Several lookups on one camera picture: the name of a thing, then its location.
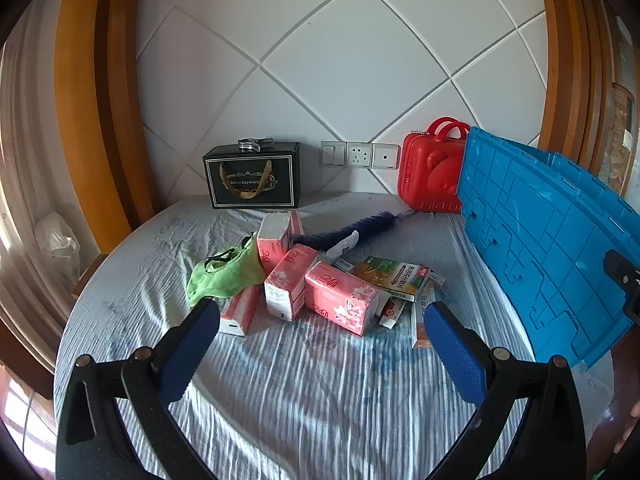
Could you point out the small white medicine box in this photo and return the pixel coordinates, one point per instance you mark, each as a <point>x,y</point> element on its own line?
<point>437,280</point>

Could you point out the sheer curtain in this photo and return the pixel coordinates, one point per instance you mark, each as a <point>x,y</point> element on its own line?
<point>30,160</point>

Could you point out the white blue medicine box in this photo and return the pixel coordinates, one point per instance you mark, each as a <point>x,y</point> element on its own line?
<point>342,265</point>

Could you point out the cloth-covered round desktop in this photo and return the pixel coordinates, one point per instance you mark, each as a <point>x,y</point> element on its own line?
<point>310,390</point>

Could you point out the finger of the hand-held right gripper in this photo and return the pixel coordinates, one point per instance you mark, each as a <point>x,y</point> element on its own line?
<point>625,275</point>

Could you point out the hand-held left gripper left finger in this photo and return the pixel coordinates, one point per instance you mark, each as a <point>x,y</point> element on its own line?
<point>192,355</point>

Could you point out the orange white medicine box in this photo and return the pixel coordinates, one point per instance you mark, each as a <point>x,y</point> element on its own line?
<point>419,330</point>

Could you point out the red small suitcase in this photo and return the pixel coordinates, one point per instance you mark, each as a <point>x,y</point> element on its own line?
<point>425,170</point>

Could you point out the green cloth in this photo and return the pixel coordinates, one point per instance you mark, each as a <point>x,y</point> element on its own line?
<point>225,275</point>

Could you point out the rolled patterned mat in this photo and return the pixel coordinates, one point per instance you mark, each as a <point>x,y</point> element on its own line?
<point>622,135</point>

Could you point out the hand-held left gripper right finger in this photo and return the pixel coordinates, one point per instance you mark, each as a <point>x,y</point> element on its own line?
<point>452,350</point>

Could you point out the white red medicine box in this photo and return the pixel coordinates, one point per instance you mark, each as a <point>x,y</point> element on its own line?
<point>392,312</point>

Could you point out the blue duster brush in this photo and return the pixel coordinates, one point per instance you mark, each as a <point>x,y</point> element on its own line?
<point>350,230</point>

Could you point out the white plastic bag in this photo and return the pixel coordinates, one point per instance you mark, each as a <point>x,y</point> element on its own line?
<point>57,245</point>

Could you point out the white wall socket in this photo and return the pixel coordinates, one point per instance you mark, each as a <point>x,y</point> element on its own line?
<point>360,155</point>

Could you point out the orange wooden frame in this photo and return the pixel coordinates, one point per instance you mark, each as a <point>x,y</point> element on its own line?
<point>80,85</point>
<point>570,60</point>

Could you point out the green orange medicine box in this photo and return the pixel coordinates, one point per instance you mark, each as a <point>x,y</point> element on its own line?
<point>395,275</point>

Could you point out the pink tissue pack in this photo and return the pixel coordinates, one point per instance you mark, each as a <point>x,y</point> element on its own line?
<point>240,312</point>
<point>274,235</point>
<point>290,280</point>
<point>340,300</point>

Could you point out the blue plastic crate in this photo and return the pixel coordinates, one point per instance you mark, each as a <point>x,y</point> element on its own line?
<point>540,240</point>

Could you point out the black gift box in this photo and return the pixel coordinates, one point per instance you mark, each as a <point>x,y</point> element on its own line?
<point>250,177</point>

